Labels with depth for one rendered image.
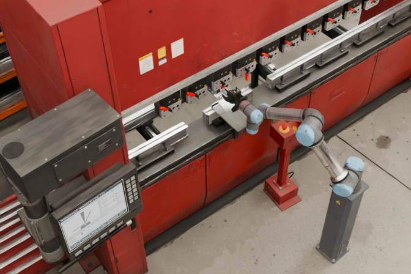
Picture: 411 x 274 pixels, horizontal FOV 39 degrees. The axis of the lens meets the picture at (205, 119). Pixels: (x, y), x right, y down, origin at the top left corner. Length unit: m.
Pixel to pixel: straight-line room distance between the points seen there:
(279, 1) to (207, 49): 0.57
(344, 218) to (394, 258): 0.70
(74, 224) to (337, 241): 2.04
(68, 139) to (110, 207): 0.52
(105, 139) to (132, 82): 0.74
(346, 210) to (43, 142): 2.11
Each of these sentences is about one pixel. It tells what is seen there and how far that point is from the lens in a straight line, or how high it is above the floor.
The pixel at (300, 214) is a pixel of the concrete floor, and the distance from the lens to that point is 4.62.
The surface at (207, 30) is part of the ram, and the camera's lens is 3.41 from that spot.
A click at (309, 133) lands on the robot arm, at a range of 3.38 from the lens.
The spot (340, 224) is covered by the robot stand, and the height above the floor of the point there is 0.47.
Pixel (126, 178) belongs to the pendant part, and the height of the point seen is 1.56.
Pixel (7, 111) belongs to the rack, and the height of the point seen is 0.34.
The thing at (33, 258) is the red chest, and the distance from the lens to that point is 4.15.
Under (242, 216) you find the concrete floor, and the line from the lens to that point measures 4.57.
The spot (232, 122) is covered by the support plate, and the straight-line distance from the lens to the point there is 3.82.
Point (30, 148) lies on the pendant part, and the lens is 2.54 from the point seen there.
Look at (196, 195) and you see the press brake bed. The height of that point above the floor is 0.38.
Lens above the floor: 3.78
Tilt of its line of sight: 47 degrees down
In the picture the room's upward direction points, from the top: 1 degrees counter-clockwise
